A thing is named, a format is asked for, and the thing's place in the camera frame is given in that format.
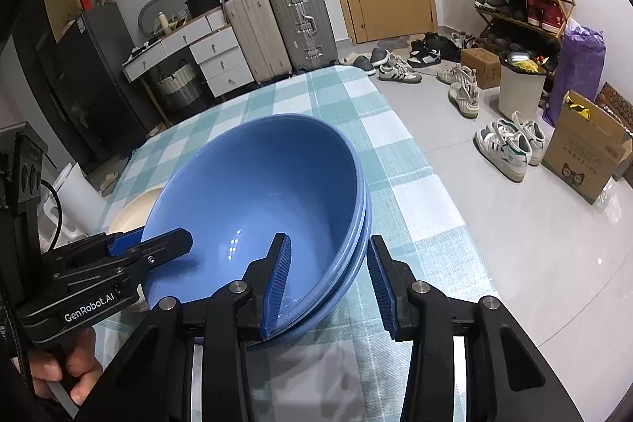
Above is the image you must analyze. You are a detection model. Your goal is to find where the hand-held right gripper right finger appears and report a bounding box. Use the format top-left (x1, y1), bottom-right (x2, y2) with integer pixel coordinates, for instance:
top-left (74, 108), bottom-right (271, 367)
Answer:
top-left (367, 235), bottom-right (584, 422)

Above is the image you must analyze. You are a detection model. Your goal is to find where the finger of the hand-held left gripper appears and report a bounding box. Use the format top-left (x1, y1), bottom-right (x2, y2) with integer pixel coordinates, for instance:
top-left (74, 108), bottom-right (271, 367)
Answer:
top-left (52, 227), bottom-right (193, 289)
top-left (42, 228), bottom-right (146, 269)

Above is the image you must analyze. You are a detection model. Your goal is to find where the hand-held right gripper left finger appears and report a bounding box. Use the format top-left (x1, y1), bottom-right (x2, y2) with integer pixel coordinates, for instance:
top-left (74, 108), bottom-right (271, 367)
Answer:
top-left (99, 233), bottom-right (294, 422)

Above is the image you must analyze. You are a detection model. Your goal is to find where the person's left hand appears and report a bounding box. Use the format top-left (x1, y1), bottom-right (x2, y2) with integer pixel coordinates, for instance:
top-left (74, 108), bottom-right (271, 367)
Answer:
top-left (30, 328), bottom-right (102, 403)

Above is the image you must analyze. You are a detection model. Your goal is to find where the white electric kettle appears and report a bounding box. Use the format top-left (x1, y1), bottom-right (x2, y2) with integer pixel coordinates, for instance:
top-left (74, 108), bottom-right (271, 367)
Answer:
top-left (52, 162), bottom-right (107, 237)

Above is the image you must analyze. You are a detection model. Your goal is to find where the teal checked tablecloth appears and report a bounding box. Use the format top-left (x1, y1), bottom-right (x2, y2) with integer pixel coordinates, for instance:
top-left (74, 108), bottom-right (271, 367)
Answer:
top-left (89, 65), bottom-right (498, 422)

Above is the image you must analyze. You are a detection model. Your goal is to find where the woven laundry basket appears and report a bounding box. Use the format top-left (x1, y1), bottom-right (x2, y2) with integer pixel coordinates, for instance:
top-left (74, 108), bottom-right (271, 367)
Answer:
top-left (151, 61), bottom-right (203, 106)

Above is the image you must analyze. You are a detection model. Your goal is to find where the dark grey refrigerator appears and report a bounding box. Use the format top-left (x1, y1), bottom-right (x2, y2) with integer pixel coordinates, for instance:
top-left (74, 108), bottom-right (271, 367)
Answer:
top-left (54, 2), bottom-right (159, 156)

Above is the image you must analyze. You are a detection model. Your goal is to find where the group of loose shoes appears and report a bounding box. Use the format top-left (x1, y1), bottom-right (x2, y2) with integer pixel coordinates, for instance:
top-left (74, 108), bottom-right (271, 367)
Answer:
top-left (346, 31), bottom-right (547, 182)

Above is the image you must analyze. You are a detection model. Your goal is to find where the white dressing table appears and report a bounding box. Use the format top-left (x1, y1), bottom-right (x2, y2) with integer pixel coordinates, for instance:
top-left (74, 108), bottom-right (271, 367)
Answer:
top-left (123, 9), bottom-right (255, 99)

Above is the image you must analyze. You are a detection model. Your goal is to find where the beige suitcase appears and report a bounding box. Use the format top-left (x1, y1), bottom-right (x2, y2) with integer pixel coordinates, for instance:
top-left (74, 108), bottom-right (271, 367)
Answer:
top-left (221, 0), bottom-right (292, 81)

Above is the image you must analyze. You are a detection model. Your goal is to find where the cat print cardboard box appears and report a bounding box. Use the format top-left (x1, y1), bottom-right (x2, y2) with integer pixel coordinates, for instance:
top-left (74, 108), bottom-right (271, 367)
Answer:
top-left (541, 90), bottom-right (633, 205)

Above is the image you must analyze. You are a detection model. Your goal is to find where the white trash bin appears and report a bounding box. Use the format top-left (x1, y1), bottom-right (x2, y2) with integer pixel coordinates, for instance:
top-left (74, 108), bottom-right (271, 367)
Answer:
top-left (498, 51), bottom-right (547, 119)

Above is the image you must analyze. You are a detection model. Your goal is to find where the grey oval mirror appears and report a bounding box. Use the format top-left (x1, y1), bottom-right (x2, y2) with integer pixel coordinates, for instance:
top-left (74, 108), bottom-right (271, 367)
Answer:
top-left (138, 0), bottom-right (191, 27)

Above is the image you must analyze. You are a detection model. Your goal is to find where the plain brown cardboard box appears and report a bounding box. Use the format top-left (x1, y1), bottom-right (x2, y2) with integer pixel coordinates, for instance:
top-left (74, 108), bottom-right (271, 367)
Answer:
top-left (460, 47), bottom-right (501, 90)

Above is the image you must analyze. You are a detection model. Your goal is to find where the black square box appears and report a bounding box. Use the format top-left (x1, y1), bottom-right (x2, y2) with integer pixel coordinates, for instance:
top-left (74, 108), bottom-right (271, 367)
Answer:
top-left (185, 0), bottom-right (221, 17)

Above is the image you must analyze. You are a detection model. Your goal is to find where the flat cardboard sheet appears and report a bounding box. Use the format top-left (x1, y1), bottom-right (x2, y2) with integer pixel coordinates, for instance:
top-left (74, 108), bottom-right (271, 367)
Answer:
top-left (41, 0), bottom-right (80, 42)

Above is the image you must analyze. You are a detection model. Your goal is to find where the silver suitcase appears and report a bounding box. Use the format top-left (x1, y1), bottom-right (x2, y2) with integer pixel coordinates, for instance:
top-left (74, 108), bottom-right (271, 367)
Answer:
top-left (269, 0), bottom-right (338, 73)

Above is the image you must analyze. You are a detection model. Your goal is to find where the purple plastic bag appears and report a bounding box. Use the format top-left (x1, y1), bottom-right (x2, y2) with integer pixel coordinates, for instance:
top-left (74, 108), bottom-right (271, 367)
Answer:
top-left (541, 19), bottom-right (606, 126)

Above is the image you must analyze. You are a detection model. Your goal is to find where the brown patterned cardboard box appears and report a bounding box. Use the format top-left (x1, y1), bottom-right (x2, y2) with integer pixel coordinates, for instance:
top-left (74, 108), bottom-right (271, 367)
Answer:
top-left (596, 82), bottom-right (633, 185)

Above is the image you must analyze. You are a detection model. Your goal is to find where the black cable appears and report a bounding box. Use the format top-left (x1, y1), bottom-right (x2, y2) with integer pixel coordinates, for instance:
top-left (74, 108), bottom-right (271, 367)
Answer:
top-left (42, 179), bottom-right (63, 252)

